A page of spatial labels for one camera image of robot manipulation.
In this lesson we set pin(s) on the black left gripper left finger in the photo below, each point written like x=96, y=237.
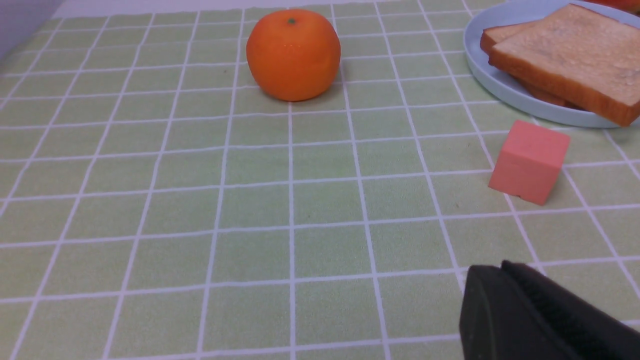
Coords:
x=508, y=313

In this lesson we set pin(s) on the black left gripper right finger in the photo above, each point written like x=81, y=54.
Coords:
x=589, y=333

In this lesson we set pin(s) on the blue plate with bread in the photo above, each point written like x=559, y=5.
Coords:
x=505, y=87

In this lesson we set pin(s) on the green checkered tablecloth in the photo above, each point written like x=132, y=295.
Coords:
x=156, y=205

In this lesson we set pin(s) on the bottom toast slice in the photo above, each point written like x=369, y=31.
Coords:
x=584, y=57

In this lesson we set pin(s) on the orange mandarin fruit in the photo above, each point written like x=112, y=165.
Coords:
x=293, y=54

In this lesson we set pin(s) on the salmon red cube block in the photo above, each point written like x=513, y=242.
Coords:
x=529, y=162

